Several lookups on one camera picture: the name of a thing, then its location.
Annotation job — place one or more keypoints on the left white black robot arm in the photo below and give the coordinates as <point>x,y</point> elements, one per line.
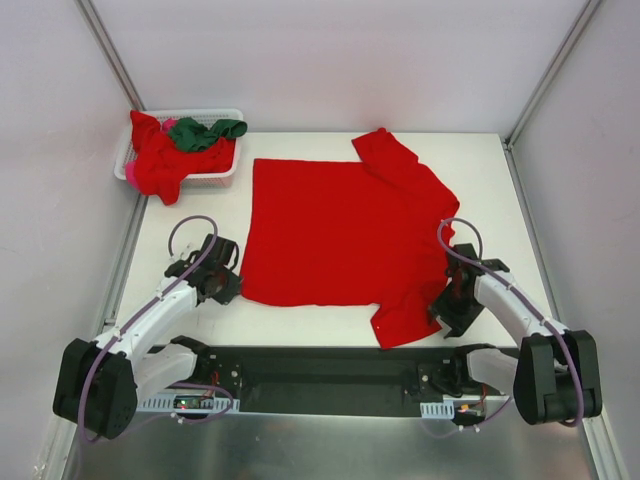
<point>102,382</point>

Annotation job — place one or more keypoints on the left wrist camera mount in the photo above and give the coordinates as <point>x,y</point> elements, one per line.
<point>183,254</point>

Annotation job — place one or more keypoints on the red t shirt in basket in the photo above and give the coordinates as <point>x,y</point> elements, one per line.
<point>160,167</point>

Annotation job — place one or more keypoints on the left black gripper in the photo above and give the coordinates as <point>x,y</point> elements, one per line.
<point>226,250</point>

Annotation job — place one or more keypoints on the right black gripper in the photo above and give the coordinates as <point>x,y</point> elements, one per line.
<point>451,310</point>

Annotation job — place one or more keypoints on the left white slotted cable duct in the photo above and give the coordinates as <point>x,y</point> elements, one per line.
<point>189,404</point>

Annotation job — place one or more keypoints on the white slotted cable duct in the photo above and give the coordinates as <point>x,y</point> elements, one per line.
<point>189,404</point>
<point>437,410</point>

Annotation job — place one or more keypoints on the right white slotted cable duct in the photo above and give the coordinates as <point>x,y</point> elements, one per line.
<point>437,410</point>

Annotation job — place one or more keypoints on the white plastic laundry basket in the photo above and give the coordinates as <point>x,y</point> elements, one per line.
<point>125,152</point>

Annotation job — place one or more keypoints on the green t shirt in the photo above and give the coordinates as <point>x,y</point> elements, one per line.
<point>191,136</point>

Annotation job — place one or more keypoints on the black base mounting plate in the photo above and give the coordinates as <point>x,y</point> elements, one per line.
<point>357,381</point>

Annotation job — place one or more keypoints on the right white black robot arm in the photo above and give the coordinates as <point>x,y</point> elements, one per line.
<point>555,376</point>

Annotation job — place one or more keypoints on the red t shirt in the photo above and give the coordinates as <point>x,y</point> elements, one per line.
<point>368,232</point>
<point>160,167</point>

